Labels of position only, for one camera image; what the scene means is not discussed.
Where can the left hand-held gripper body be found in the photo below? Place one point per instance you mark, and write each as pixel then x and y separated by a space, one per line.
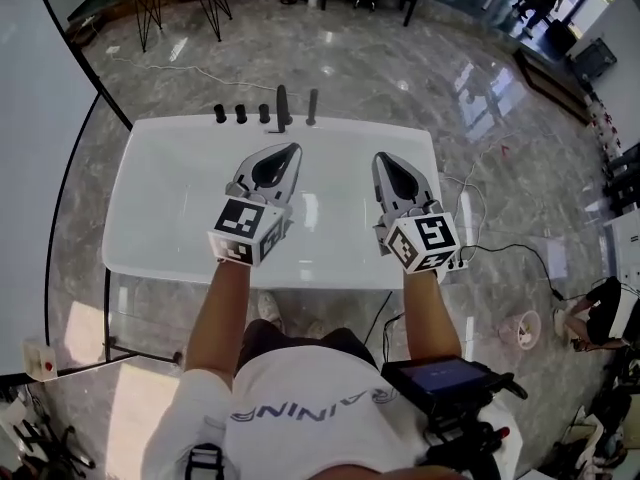
pixel 240 218

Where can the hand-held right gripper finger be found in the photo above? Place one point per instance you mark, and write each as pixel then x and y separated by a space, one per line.
pixel 382 188
pixel 420 190

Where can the black box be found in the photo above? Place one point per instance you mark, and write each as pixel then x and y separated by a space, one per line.
pixel 562 35

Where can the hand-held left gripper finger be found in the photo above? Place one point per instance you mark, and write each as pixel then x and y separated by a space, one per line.
pixel 292 178
pixel 248 168

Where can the black hard case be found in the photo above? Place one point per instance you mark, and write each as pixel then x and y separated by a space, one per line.
pixel 595 58

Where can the person's left white shoe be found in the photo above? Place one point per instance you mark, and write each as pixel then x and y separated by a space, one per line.
pixel 268 307

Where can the dark wooden floor platform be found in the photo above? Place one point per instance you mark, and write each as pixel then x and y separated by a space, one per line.
pixel 550 85

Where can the white bathtub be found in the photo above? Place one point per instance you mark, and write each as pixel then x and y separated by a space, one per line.
pixel 165 208

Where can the white power strip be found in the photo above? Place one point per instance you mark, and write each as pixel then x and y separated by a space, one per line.
pixel 459 264

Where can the person's right white shoe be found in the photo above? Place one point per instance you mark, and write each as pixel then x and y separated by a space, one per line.
pixel 315 328

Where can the pink waste bin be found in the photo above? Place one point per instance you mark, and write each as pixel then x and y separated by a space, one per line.
pixel 515 328

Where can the beige box with red button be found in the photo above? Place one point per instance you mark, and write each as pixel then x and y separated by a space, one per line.
pixel 37 358

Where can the black tub faucet spout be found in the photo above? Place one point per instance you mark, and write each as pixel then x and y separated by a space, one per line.
pixel 281 105

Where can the white cabinet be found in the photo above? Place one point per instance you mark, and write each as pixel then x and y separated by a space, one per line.
pixel 625 248

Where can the red tape piece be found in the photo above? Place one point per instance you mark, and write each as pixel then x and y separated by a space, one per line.
pixel 504 150

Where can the person's white shoe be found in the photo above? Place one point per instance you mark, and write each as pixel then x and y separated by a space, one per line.
pixel 268 307
pixel 315 328

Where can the person's black shorts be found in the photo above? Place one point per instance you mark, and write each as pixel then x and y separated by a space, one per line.
pixel 280 338

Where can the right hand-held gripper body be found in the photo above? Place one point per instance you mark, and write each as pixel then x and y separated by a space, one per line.
pixel 430 238

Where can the person's white shirt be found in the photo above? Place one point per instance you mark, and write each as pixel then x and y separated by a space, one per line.
pixel 310 418

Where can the black office chair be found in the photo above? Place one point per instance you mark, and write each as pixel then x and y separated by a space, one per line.
pixel 60 460

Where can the person's right forearm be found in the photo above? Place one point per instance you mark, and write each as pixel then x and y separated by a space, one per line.
pixel 430 318

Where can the person's left forearm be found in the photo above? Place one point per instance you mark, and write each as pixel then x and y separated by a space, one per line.
pixel 215 318

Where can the black chest mount rig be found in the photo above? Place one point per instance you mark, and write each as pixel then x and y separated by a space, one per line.
pixel 465 423

